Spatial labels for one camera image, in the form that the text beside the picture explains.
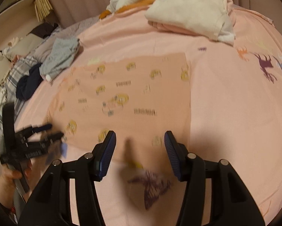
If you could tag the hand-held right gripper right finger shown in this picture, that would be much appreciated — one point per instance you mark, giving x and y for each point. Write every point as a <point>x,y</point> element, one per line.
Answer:
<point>172,155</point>

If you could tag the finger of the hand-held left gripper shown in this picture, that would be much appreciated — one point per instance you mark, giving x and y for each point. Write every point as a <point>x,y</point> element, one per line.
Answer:
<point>55,137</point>
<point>43,127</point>

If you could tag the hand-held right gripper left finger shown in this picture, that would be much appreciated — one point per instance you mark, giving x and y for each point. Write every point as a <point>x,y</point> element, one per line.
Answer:
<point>105,155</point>

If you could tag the orange cartoon print shirt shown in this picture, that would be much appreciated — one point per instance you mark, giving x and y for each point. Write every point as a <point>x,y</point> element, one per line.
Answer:
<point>143,87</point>

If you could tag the person's left hand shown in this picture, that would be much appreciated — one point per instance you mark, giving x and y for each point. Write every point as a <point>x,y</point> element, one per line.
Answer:
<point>6,183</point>

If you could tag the dark navy clothing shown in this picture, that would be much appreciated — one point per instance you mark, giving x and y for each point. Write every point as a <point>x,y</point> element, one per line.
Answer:
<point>28,84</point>

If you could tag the grey plaid blanket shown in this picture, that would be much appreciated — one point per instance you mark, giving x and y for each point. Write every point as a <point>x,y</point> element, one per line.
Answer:
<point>17,69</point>

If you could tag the pink animal print bed sheet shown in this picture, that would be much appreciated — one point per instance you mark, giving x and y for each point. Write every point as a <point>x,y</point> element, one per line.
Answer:
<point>237,122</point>

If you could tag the grey striped clothing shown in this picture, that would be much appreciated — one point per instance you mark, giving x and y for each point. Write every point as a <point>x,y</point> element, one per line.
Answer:
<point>58,56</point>

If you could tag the small white plush toy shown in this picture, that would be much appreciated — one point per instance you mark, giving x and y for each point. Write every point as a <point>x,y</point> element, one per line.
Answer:
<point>4,51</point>

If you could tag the beige pillow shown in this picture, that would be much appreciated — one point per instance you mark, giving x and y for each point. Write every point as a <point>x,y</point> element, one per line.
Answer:
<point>29,42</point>

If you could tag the beige headboard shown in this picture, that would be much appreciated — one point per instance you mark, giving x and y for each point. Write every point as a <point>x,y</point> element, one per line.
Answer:
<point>11,28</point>

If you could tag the grey quilt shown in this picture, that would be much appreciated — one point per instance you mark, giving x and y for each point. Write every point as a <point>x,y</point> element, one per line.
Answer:
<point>84,26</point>

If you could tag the straw tassel fringe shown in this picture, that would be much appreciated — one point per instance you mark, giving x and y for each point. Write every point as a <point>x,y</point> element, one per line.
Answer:
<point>43,6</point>

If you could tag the white folded cloth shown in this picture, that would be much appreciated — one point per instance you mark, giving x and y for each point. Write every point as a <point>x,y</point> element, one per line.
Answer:
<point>190,7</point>

